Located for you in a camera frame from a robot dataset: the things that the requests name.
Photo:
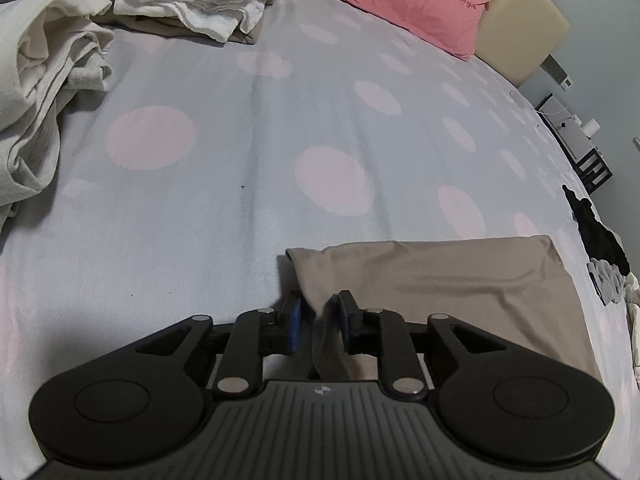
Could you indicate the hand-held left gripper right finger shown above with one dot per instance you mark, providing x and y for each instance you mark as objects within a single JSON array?
[{"x": 350, "y": 320}]

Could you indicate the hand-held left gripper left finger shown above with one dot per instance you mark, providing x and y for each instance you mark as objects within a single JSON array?
[{"x": 297, "y": 325}]

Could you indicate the taupe long-sleeve shirt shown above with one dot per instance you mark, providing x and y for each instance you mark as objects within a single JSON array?
[{"x": 450, "y": 280}]

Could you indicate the grey garment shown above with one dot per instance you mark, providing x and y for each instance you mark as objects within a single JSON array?
[{"x": 607, "y": 282}]

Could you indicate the black garment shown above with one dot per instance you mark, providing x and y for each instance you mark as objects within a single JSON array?
[{"x": 597, "y": 232}]

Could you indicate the white shirt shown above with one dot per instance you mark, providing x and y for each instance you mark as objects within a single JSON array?
[{"x": 634, "y": 325}]

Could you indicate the dark wooden nightstand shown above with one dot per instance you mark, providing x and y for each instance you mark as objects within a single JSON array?
[{"x": 595, "y": 165}]

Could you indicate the white box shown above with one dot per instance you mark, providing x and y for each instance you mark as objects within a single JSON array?
[{"x": 567, "y": 125}]

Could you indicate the white tissue roll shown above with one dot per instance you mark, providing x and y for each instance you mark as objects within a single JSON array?
[{"x": 591, "y": 126}]

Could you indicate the pink pillow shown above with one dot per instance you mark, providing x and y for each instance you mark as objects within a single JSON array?
[{"x": 400, "y": 0}]

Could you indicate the white textured cloth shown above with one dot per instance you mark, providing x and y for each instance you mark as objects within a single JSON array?
[{"x": 190, "y": 10}]

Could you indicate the khaki garment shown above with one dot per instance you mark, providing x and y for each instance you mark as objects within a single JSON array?
[{"x": 150, "y": 26}]

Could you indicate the cream garment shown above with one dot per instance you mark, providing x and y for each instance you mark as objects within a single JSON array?
[{"x": 45, "y": 85}]

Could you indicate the grey wall panel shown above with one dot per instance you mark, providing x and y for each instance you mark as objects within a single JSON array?
[{"x": 559, "y": 72}]

